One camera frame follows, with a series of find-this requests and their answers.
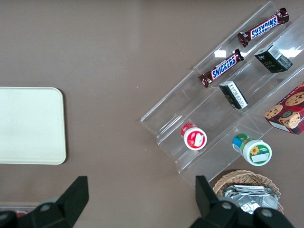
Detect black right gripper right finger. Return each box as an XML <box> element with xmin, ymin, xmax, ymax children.
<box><xmin>189</xmin><ymin>175</ymin><xmax>241</xmax><ymax>228</ymax></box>

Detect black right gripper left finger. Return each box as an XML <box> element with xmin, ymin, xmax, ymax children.
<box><xmin>16</xmin><ymin>176</ymin><xmax>90</xmax><ymax>228</ymax></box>

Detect light wicker basket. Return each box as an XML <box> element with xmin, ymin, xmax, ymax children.
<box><xmin>212</xmin><ymin>170</ymin><xmax>285</xmax><ymax>214</ymax></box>

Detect beige plastic tray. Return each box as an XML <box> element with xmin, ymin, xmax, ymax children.
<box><xmin>0</xmin><ymin>87</ymin><xmax>67</xmax><ymax>165</ymax></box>

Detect silver foil wrapped packs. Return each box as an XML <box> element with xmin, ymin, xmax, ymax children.
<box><xmin>223</xmin><ymin>185</ymin><xmax>280</xmax><ymax>214</ymax></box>

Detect red lid white jar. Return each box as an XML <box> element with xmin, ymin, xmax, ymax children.
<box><xmin>180</xmin><ymin>123</ymin><xmax>208</xmax><ymax>151</ymax></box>

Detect green lid sunflower jar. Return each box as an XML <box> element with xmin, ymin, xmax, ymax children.
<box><xmin>232</xmin><ymin>133</ymin><xmax>273</xmax><ymax>166</ymax></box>

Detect clear acrylic stepped stand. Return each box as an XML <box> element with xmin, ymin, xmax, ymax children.
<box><xmin>140</xmin><ymin>1</ymin><xmax>304</xmax><ymax>190</ymax></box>

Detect small black carton box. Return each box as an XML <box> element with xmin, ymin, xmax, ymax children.
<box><xmin>218</xmin><ymin>80</ymin><xmax>249</xmax><ymax>110</ymax></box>
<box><xmin>254</xmin><ymin>45</ymin><xmax>294</xmax><ymax>74</ymax></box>

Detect red chocolate chip cookie box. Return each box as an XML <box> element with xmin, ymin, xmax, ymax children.
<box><xmin>264</xmin><ymin>82</ymin><xmax>304</xmax><ymax>135</ymax></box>

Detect Snickers chocolate bar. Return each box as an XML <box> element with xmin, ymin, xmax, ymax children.
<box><xmin>198</xmin><ymin>48</ymin><xmax>245</xmax><ymax>89</ymax></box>
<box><xmin>237</xmin><ymin>8</ymin><xmax>290</xmax><ymax>48</ymax></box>

